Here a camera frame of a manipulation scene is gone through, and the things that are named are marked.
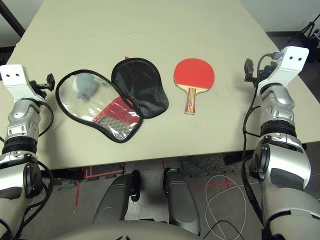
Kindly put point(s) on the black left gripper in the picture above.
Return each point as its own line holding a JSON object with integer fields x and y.
{"x": 40, "y": 87}

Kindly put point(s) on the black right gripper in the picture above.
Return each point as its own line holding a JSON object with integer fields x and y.
{"x": 266, "y": 71}

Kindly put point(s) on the red ping-pong paddle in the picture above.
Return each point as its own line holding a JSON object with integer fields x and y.
{"x": 193, "y": 72}

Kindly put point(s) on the red and black paddle case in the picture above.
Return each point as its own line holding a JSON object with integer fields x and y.
{"x": 140, "y": 82}

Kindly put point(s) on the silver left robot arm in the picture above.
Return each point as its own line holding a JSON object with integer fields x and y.
{"x": 22, "y": 120}

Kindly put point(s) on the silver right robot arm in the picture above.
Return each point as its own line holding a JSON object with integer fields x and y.
{"x": 277, "y": 100}

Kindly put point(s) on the black tripod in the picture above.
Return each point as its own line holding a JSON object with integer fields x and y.
{"x": 310, "y": 27}

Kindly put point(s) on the grey robot left leg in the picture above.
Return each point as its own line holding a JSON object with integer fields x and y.
{"x": 112, "y": 202}

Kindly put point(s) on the grey robot leg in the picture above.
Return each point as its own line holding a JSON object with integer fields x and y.
{"x": 112, "y": 202}
{"x": 181, "y": 200}

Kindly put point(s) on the grey robot right leg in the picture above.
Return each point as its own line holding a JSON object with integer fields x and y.
{"x": 181, "y": 200}

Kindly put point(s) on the grey robot torso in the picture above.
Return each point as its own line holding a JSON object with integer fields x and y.
{"x": 125, "y": 232}

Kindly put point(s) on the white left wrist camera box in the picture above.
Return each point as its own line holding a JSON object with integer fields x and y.
{"x": 15, "y": 80}

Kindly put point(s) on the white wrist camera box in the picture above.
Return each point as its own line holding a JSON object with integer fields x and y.
{"x": 15, "y": 80}
{"x": 287, "y": 65}

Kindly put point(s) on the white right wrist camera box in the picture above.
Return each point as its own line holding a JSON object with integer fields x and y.
{"x": 287, "y": 65}

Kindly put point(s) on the black diagonal frame bar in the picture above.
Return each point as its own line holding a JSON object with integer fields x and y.
{"x": 11, "y": 17}

